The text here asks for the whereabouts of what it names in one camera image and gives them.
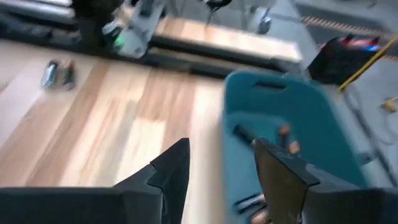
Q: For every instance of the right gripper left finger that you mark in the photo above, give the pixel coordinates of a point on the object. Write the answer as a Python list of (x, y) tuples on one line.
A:
[(174, 174)]

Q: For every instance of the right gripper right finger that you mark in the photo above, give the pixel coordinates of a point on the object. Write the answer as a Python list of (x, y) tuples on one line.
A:
[(283, 186)]

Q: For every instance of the black copper battery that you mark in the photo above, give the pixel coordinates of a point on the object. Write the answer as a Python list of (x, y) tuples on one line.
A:
[(250, 202), (245, 133), (284, 132), (293, 146)]

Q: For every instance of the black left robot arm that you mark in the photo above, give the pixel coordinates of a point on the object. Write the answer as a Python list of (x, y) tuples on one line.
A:
[(96, 21)]

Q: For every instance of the dark teal plastic bin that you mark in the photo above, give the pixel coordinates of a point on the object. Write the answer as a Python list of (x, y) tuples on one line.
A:
[(311, 118)]

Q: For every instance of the black red tool case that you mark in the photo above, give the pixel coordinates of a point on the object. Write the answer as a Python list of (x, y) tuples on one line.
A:
[(339, 62)]

